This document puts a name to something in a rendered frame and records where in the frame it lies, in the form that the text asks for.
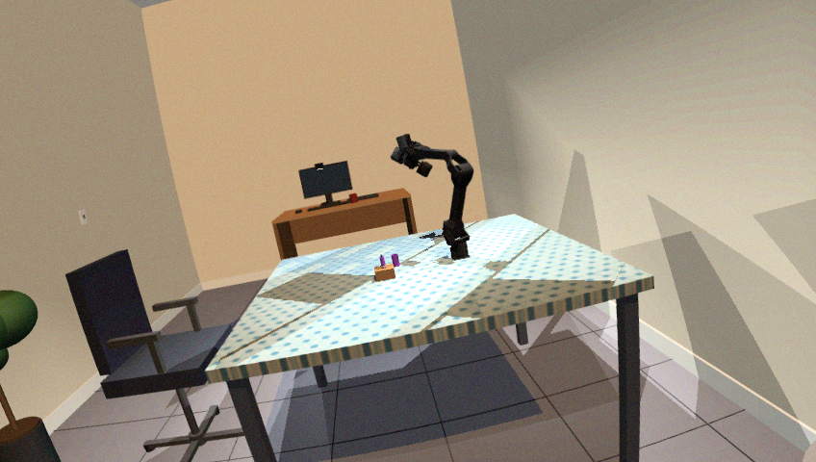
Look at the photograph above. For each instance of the orange block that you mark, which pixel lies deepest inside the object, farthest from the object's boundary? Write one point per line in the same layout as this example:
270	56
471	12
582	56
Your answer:
384	274

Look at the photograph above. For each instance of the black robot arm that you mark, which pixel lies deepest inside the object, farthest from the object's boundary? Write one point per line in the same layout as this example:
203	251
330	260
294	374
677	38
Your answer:
461	176

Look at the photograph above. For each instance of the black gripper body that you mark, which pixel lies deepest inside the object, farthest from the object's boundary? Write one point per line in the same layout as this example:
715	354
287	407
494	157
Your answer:
424	167

